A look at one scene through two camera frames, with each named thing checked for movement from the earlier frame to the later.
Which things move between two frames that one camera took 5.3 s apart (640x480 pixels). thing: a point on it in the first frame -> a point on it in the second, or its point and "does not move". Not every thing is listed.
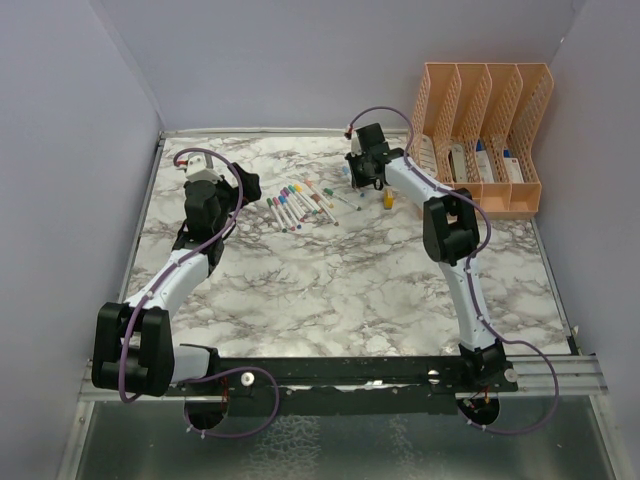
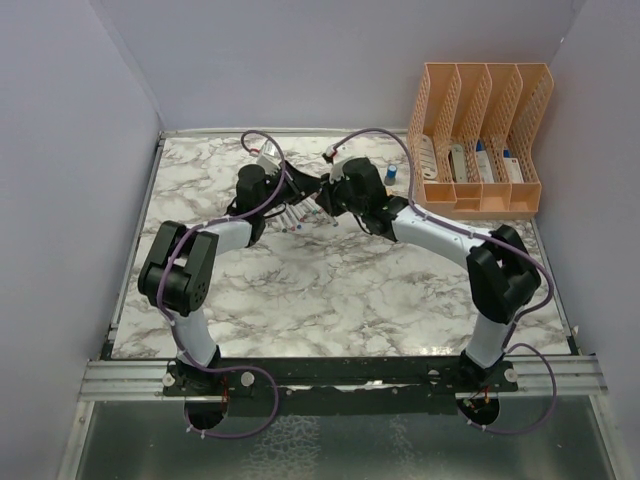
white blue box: [485, 169] does not move
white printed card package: [427, 156] does not move
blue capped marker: [283, 200] does not move
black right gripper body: [359, 174] -> [337, 202]
